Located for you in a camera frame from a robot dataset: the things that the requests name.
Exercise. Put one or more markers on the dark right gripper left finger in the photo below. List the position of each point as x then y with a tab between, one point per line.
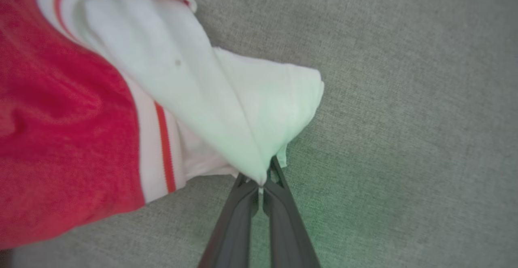
232	231

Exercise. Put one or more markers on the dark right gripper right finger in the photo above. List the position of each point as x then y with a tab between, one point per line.
287	227

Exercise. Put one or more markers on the red and white basketball jersey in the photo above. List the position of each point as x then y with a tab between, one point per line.
81	110

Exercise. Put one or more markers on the grey fabric sofa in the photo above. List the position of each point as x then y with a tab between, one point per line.
404	98

